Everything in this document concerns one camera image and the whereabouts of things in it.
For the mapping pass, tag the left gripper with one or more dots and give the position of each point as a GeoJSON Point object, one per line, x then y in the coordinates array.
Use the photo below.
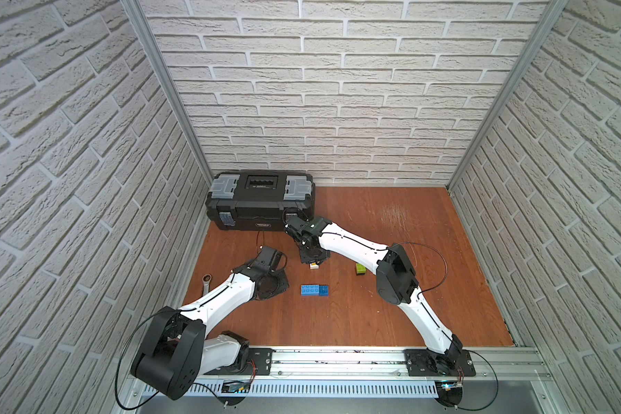
{"type": "Point", "coordinates": [273, 282]}

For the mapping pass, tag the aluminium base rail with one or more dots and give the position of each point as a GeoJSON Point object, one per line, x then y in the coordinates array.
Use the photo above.
{"type": "Point", "coordinates": [388, 364]}

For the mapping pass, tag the light blue long lego brick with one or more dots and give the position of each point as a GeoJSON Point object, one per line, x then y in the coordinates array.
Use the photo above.
{"type": "Point", "coordinates": [310, 290]}

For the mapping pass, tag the black grey toolbox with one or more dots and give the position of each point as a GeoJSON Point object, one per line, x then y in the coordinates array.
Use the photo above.
{"type": "Point", "coordinates": [254, 200]}

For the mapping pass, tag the silver wrench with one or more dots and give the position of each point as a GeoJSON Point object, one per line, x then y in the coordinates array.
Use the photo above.
{"type": "Point", "coordinates": [207, 278]}

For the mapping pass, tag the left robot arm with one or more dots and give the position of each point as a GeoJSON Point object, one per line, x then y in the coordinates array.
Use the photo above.
{"type": "Point", "coordinates": [175, 349]}

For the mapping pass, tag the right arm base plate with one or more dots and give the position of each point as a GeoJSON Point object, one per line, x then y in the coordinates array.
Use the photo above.
{"type": "Point", "coordinates": [422, 362]}

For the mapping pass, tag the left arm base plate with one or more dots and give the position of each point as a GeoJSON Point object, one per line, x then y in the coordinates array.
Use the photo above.
{"type": "Point", "coordinates": [261, 360]}

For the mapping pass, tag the green lego brick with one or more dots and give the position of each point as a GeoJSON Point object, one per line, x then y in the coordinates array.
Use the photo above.
{"type": "Point", "coordinates": [360, 269]}

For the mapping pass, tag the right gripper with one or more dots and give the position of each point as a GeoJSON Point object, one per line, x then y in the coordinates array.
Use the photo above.
{"type": "Point", "coordinates": [304, 257]}

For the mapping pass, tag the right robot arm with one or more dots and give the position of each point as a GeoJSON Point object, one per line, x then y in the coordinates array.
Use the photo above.
{"type": "Point", "coordinates": [396, 281]}

